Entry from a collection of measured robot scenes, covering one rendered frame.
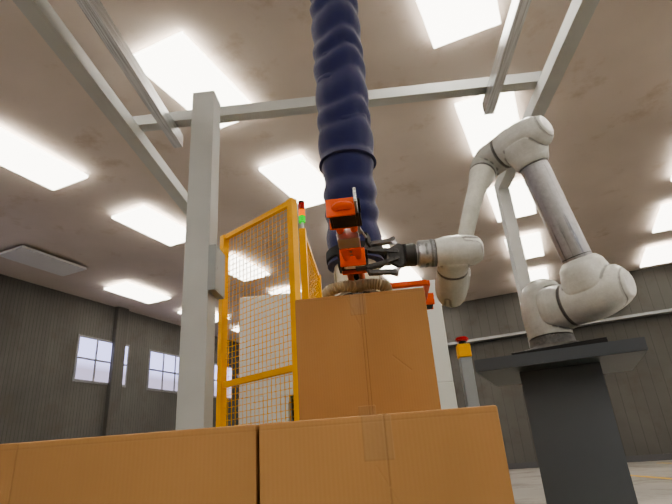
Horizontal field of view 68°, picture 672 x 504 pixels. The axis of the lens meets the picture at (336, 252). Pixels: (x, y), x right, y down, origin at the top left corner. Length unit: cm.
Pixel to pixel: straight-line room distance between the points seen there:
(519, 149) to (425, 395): 96
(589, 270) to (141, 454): 145
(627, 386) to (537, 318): 1082
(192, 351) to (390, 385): 177
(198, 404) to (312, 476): 215
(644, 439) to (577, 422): 1086
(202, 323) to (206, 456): 220
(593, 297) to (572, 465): 53
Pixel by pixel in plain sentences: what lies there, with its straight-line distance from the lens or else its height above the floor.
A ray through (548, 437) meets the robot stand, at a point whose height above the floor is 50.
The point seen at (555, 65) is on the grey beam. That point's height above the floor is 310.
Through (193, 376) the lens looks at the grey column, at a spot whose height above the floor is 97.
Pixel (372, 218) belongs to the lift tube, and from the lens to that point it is 191.
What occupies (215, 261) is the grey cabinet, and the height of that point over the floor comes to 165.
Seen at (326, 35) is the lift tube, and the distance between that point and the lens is 241.
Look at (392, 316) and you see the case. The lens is 151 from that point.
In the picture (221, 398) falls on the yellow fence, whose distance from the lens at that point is 352.
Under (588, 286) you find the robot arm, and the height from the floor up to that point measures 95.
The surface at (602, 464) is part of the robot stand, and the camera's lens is 183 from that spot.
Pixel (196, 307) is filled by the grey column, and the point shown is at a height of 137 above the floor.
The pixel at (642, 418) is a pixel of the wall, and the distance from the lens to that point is 1269.
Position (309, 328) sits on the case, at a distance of 153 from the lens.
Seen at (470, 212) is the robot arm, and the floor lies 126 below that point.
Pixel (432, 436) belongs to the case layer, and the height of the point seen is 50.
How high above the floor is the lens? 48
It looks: 23 degrees up
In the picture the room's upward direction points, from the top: 4 degrees counter-clockwise
